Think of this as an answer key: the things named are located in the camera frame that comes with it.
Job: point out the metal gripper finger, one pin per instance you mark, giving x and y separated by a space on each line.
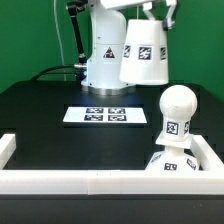
168 21
147 7

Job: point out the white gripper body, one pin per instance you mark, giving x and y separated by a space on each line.
120 4

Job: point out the white conical lamp shade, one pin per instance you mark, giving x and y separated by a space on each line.
145 53

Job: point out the white lamp bulb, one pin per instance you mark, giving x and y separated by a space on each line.
178 104

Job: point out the white lamp base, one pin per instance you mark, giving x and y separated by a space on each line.
173 157

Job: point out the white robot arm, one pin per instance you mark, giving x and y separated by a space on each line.
109 30

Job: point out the white marker tag plate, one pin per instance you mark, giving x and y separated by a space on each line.
130 115

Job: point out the white U-shaped fence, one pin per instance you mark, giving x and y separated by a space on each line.
208 181

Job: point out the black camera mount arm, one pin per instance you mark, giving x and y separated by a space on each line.
74 8

